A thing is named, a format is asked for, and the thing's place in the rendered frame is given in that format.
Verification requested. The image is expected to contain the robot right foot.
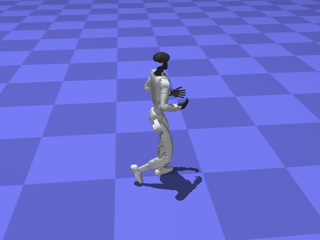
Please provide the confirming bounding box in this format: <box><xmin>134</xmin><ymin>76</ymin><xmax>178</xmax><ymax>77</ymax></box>
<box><xmin>131</xmin><ymin>164</ymin><xmax>143</xmax><ymax>184</ymax></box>

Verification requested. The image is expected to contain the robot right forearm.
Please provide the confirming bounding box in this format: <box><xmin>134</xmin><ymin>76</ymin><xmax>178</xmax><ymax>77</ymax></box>
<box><xmin>164</xmin><ymin>104</ymin><xmax>182</xmax><ymax>113</ymax></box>

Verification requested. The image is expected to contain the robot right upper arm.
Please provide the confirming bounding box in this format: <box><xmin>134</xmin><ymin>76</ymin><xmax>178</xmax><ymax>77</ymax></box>
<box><xmin>159</xmin><ymin>78</ymin><xmax>170</xmax><ymax>112</ymax></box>

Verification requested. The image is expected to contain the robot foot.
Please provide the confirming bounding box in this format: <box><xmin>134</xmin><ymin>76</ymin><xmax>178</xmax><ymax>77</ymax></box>
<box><xmin>131</xmin><ymin>164</ymin><xmax>143</xmax><ymax>184</ymax></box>
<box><xmin>154</xmin><ymin>166</ymin><xmax>173</xmax><ymax>176</ymax></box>

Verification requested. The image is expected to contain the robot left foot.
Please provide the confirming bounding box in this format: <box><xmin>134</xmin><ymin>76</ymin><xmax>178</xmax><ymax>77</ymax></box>
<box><xmin>154</xmin><ymin>166</ymin><xmax>173</xmax><ymax>176</ymax></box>

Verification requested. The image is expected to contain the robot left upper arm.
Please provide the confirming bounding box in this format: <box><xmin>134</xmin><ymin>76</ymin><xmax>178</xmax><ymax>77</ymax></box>
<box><xmin>144</xmin><ymin>69</ymin><xmax>156</xmax><ymax>93</ymax></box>

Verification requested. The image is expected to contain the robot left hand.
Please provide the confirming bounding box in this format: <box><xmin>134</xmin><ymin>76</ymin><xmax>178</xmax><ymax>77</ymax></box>
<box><xmin>169</xmin><ymin>86</ymin><xmax>186</xmax><ymax>98</ymax></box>

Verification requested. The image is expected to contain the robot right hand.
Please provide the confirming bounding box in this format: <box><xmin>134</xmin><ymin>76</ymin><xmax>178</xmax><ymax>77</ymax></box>
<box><xmin>177</xmin><ymin>98</ymin><xmax>189</xmax><ymax>110</ymax></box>

